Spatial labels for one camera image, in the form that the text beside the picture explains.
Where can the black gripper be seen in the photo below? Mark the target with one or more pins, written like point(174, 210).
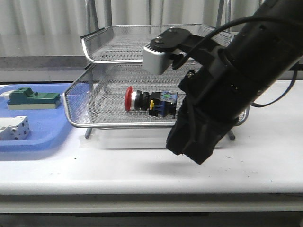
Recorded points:
point(215, 97)

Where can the red emergency stop button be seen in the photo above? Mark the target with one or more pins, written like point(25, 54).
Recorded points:
point(162, 103)

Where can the silver mesh tray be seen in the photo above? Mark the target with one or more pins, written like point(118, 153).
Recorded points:
point(124, 43)
point(96, 98)

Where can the silver mesh top tray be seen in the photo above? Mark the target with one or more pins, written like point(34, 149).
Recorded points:
point(124, 43)

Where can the blue plastic tray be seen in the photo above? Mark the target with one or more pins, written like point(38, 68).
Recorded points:
point(48, 130)

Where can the white circuit breaker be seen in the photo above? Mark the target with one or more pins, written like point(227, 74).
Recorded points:
point(14, 128)

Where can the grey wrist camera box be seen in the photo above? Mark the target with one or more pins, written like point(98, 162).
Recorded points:
point(155, 62)

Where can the grey metal rack frame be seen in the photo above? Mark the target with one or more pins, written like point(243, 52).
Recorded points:
point(92, 21)

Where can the green electrical switch block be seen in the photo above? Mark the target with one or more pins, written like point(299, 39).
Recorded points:
point(25, 98)

